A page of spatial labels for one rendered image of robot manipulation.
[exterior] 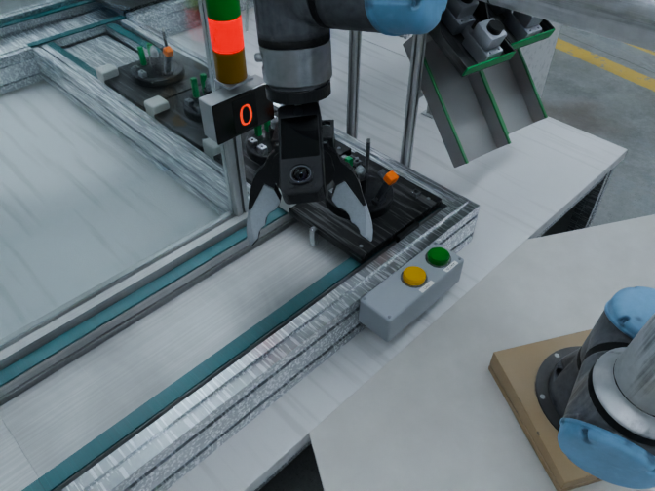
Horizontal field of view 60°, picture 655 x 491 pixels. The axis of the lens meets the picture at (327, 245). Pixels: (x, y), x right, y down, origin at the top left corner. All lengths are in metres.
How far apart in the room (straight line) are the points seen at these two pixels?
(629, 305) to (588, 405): 0.16
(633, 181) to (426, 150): 1.81
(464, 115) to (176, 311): 0.72
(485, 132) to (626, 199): 1.80
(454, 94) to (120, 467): 0.95
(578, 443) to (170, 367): 0.61
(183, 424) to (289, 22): 0.56
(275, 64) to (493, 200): 0.87
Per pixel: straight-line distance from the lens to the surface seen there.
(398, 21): 0.53
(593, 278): 1.27
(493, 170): 1.48
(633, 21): 0.61
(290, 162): 0.59
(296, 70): 0.60
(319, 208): 1.14
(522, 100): 1.44
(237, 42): 0.93
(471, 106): 1.31
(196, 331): 1.01
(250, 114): 0.99
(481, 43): 1.17
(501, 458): 0.97
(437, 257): 1.05
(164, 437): 0.86
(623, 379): 0.71
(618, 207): 2.99
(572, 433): 0.75
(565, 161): 1.58
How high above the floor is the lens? 1.70
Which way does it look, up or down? 44 degrees down
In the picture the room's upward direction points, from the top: straight up
